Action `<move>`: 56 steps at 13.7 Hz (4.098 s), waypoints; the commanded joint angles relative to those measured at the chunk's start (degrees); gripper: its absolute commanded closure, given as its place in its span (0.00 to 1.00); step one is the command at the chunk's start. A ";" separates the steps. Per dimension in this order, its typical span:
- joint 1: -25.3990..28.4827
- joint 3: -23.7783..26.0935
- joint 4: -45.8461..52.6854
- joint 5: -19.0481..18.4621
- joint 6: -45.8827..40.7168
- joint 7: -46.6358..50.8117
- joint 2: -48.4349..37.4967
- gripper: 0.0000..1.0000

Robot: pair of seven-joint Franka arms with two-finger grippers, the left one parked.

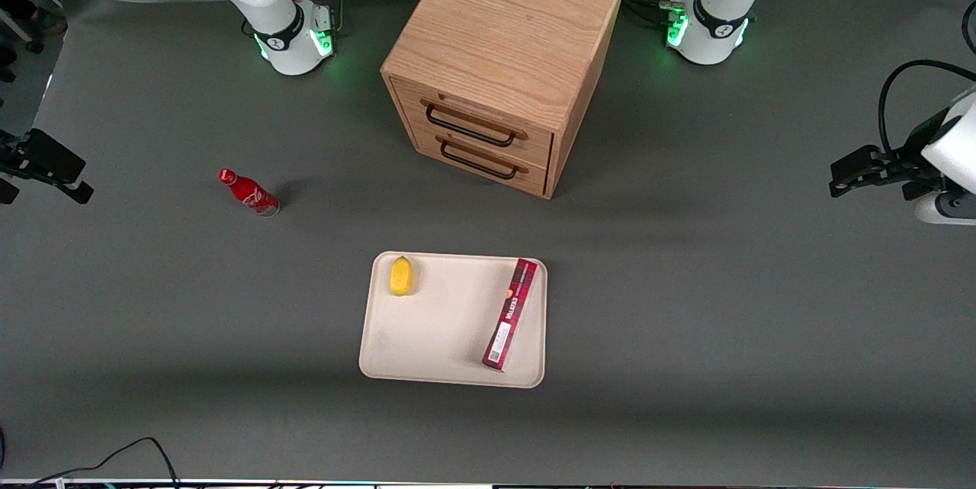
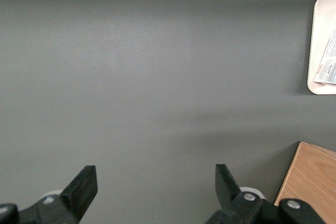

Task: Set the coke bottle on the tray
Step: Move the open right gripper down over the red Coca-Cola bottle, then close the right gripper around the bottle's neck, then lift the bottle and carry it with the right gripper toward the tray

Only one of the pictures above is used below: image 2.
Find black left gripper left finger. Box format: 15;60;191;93
0;165;98;224

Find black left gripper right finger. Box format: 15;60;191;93
204;164;326;224

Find beige plastic tray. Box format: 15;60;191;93
306;0;336;95

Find wooden drawer cabinet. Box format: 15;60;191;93
274;141;336;224

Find red flat cardboard box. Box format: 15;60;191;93
313;22;336;86

